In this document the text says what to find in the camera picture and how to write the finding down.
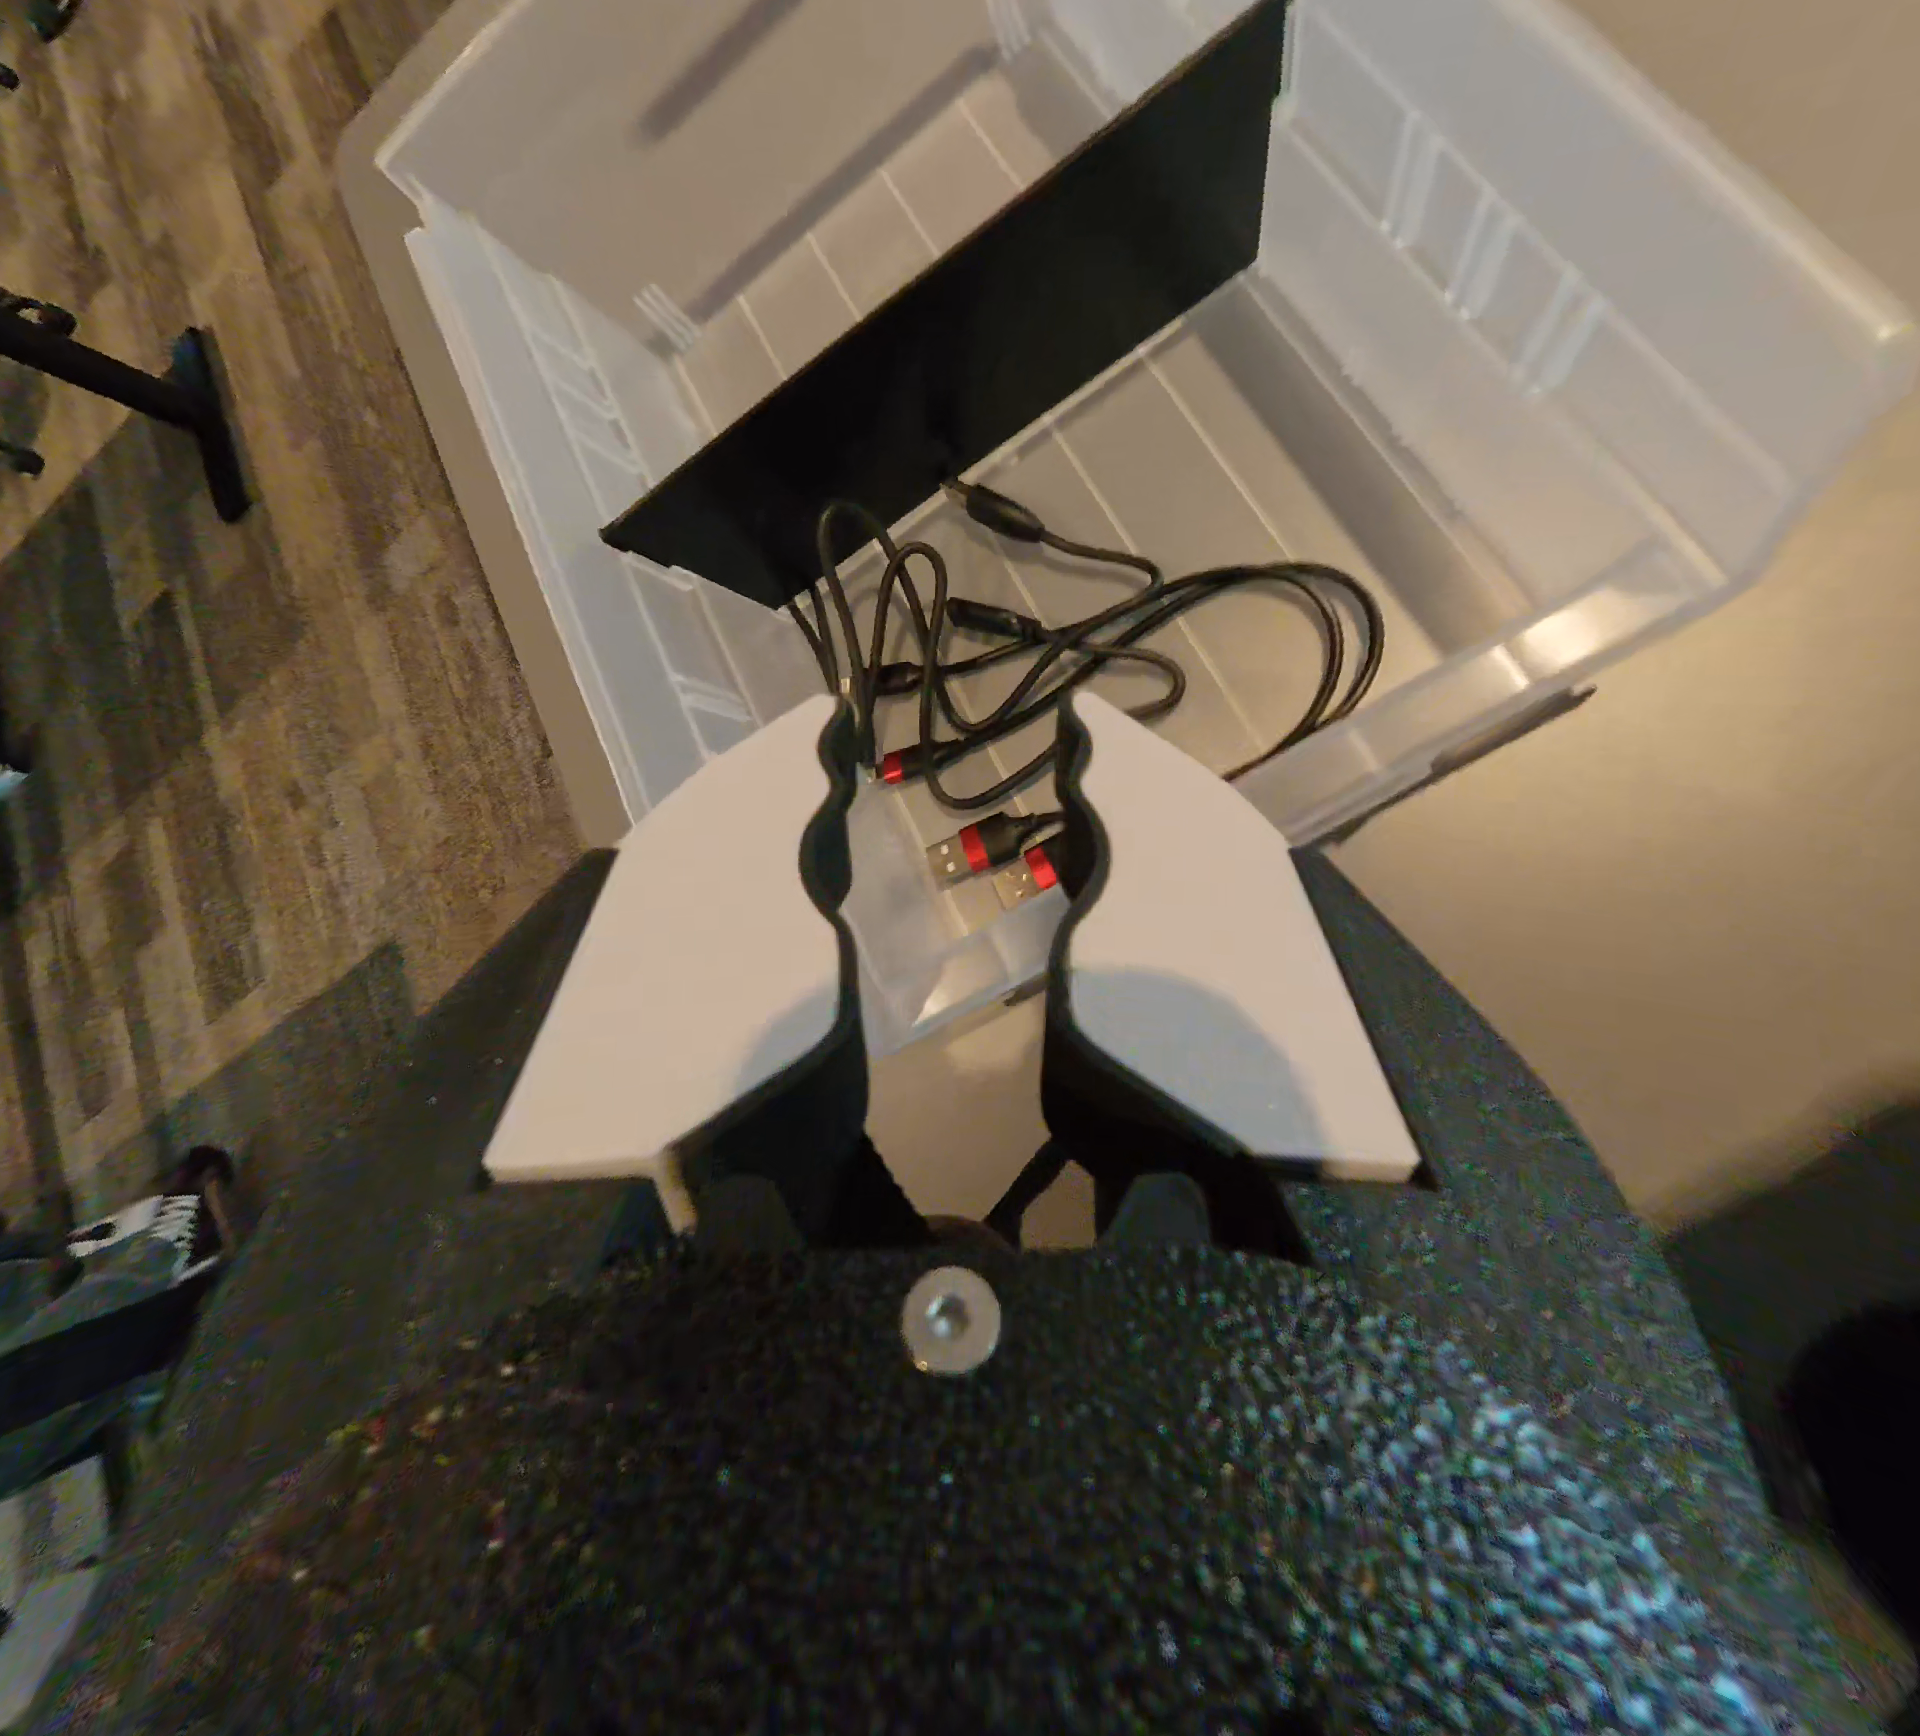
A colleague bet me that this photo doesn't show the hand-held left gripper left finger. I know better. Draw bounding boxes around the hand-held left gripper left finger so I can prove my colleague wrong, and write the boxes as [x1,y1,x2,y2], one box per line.
[482,697,871,1194]

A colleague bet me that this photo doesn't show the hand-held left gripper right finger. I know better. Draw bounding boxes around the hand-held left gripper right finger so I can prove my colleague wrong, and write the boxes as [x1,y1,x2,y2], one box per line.
[1036,689,1423,1194]

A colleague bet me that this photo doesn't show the thin black cable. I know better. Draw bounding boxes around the thin black cable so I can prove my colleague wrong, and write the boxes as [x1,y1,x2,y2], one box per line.
[798,483,1392,916]

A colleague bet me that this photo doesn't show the clear plastic bin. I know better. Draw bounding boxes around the clear plastic bin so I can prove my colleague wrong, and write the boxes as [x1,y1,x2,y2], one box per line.
[330,0,1920,863]

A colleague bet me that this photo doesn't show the person's black shoe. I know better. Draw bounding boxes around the person's black shoe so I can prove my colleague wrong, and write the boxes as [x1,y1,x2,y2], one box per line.
[0,1146,247,1454]

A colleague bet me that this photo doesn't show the black bin divider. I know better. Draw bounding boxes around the black bin divider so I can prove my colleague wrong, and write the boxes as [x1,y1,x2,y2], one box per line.
[600,0,1302,615]

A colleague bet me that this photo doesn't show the black metal desk frame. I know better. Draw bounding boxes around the black metal desk frame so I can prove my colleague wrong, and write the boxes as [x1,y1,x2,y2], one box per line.
[0,282,261,528]

